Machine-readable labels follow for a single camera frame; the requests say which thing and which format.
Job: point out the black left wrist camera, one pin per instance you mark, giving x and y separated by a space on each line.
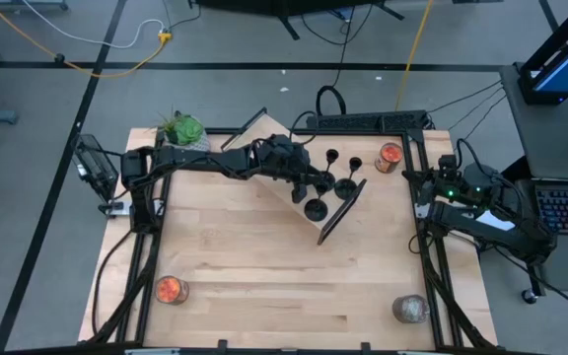
289 145

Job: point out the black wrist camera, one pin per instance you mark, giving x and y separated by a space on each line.
289 145
447 163

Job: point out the grey desk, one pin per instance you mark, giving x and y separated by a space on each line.
535 143

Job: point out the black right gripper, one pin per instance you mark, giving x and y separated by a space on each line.
447 190

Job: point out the black candle stick holder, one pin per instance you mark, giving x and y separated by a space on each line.
316 210
332 156
345 190

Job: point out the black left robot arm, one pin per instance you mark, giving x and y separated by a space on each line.
190 159

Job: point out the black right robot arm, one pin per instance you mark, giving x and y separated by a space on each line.
486 227

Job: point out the orange glass candle jar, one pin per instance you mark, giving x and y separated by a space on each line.
168 290
391 154

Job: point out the silver metal mounting plate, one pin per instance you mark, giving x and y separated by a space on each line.
116 209
421 211

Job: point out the black mesh box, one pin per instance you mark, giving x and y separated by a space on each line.
95 167

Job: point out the green plant in patterned pot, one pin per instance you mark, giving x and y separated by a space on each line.
185 130

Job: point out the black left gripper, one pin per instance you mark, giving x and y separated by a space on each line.
294 170

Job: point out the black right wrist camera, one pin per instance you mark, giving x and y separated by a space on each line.
447 163

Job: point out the wooden shelf with black frame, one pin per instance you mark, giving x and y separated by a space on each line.
263 127

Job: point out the grey glass candle jar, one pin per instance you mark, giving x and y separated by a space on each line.
408 308

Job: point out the black power strip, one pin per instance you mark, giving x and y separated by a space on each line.
363 120

